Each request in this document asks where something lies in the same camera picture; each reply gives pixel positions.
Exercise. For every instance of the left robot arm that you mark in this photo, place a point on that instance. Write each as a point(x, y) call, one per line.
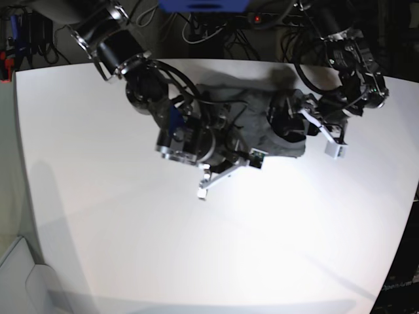
point(347, 51)

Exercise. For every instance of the grey t-shirt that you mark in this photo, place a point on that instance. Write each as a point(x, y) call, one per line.
point(264, 124)

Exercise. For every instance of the blue box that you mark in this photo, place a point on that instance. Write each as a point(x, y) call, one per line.
point(203, 5)

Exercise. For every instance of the grey bin at table corner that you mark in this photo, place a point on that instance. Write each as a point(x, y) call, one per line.
point(28, 287)

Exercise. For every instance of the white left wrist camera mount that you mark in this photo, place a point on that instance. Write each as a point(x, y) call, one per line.
point(335, 147)

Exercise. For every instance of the black power strip red switch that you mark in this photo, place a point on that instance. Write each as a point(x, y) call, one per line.
point(261, 19)

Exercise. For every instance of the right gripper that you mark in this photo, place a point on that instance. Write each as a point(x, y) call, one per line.
point(230, 148)

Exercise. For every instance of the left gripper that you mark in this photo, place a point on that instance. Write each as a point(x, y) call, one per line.
point(314, 114)

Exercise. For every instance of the red clamp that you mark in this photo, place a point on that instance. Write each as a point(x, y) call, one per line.
point(7, 65)

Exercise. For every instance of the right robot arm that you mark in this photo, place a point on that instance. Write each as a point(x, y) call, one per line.
point(189, 124)

